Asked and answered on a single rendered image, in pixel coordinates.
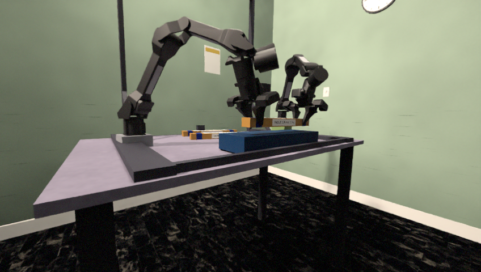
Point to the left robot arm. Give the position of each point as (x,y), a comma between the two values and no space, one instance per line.
(316,76)

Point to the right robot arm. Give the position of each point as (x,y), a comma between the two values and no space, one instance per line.
(166,43)

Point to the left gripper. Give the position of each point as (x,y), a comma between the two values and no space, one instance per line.
(310,106)

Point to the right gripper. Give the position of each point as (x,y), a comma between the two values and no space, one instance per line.
(248,90)

